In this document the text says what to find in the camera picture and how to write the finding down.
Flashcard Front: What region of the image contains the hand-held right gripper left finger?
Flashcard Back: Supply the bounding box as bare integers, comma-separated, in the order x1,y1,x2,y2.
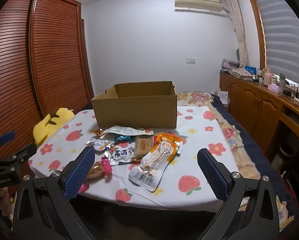
12,145,100,240

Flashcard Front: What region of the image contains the brown slatted wardrobe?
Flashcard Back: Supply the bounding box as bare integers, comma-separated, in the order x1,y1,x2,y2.
0,0,95,160

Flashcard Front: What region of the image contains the purple folded cloth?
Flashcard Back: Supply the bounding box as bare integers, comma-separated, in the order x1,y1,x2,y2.
221,59,240,71

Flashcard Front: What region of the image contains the round bun packet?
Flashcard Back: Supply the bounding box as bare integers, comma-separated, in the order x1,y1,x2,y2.
86,161,107,180

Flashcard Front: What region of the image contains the clear biscuit packet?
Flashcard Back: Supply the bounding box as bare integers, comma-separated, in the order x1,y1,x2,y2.
131,135,155,162

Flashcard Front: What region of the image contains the brown cardboard box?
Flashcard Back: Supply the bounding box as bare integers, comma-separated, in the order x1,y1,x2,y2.
91,81,178,130

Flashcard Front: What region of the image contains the striped window blind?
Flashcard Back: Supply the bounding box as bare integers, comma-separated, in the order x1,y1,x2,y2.
252,0,299,89

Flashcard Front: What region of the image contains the dark blue bedding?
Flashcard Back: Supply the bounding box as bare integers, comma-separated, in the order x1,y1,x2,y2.
209,94,299,215

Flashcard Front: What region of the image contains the floral fabric bag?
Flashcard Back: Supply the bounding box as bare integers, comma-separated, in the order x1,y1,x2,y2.
229,68,252,79

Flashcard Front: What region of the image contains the wall air conditioner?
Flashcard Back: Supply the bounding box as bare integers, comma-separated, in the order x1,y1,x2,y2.
174,0,223,14

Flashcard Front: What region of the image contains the person's left hand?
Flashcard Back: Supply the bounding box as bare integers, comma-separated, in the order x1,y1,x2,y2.
0,186,13,224

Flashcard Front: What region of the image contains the long white snack packet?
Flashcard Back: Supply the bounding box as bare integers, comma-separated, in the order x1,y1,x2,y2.
101,125,155,137

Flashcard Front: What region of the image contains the cream curtain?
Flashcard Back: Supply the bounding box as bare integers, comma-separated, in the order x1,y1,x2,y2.
222,0,250,68

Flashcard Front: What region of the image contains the wooden side cabinet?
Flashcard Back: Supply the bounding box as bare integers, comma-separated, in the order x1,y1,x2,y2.
219,71,299,157

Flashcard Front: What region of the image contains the strawberry print cloth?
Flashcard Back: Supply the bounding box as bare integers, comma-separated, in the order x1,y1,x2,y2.
28,105,261,208

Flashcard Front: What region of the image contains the pink thermos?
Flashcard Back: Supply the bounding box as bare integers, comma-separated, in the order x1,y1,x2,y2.
262,67,272,86

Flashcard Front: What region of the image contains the dark trash bin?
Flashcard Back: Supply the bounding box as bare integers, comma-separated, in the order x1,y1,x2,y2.
278,144,295,165

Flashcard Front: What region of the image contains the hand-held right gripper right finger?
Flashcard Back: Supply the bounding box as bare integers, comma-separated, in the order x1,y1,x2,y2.
197,148,282,240

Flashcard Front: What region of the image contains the orange and white snack packet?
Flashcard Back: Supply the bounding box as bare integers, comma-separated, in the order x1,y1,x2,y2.
128,132,183,192

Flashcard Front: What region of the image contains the yellow plush toy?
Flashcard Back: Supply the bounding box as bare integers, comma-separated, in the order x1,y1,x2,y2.
33,107,75,146

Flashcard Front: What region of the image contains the white paper bag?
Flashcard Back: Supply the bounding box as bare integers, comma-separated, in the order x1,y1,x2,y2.
218,91,229,105

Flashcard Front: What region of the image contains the floral blanket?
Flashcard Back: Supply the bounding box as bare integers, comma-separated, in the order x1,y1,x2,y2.
177,92,262,180

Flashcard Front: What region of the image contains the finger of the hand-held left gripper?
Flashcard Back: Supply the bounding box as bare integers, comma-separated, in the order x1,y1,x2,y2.
0,143,38,167
0,131,16,153

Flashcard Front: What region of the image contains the white blue-print snack packet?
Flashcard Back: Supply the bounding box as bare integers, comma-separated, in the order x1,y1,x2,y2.
104,145,136,165

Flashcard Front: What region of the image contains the silver snack packet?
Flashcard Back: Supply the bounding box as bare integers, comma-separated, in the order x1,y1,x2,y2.
86,139,115,152

